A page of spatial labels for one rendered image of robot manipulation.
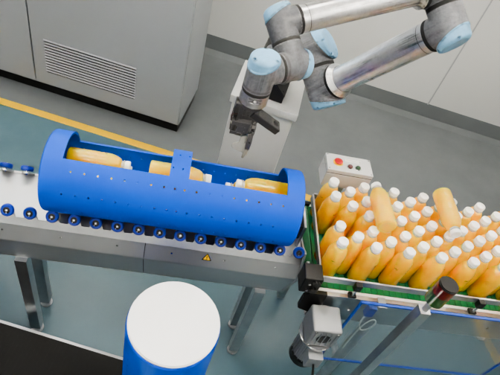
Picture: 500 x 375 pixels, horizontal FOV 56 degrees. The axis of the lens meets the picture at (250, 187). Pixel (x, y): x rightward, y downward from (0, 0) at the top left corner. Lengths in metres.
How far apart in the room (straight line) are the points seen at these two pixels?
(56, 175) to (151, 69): 1.81
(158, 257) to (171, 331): 0.42
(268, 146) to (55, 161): 1.09
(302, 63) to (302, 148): 2.32
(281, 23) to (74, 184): 0.82
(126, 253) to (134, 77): 1.80
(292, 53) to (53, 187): 0.86
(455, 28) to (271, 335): 1.79
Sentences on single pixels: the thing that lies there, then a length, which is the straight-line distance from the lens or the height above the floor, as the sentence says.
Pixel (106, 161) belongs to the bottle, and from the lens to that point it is 1.72.
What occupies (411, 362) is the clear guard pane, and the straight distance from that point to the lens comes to 2.34.
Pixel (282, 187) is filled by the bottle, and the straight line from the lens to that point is 1.75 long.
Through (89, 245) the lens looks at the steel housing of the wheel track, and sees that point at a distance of 1.84.
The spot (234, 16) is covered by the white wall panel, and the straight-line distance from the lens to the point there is 4.38.
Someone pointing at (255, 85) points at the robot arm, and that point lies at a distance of 1.41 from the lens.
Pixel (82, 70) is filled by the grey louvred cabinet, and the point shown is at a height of 0.32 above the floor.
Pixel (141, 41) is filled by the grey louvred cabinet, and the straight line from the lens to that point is 3.23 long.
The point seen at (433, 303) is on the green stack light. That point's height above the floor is 1.18.
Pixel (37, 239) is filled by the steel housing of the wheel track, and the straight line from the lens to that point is 1.87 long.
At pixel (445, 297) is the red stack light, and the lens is 1.61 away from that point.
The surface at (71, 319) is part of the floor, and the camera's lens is 2.66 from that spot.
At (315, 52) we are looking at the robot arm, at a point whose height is 1.38.
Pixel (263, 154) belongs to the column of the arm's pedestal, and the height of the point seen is 0.80.
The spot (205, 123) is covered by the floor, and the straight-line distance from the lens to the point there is 3.72.
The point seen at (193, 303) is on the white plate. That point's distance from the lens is 1.52.
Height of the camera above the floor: 2.36
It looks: 46 degrees down
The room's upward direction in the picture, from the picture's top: 18 degrees clockwise
